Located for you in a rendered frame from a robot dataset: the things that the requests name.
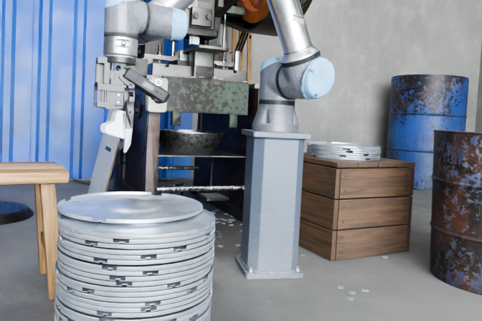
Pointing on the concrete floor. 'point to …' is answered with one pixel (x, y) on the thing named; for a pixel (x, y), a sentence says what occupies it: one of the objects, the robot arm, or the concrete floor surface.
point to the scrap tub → (457, 210)
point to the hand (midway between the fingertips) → (125, 145)
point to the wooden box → (356, 207)
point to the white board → (104, 162)
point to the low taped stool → (43, 211)
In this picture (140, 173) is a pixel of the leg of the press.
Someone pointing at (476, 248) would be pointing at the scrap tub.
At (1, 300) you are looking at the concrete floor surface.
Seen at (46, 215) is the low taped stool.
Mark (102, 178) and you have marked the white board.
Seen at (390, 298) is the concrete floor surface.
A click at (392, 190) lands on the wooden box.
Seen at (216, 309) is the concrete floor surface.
